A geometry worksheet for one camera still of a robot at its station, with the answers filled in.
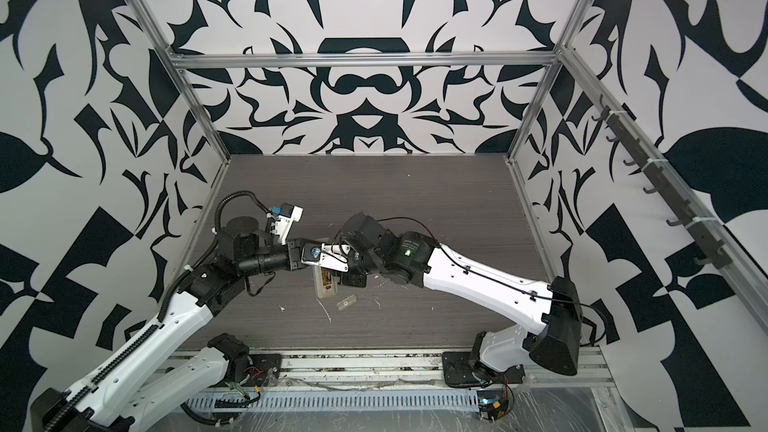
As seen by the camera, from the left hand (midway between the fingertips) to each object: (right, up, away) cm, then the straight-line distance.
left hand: (330, 244), depth 69 cm
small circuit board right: (+38, -39, +3) cm, 54 cm away
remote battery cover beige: (+1, -19, +16) cm, 25 cm away
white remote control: (-1, -8, 0) cm, 9 cm away
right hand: (0, -3, -1) cm, 3 cm away
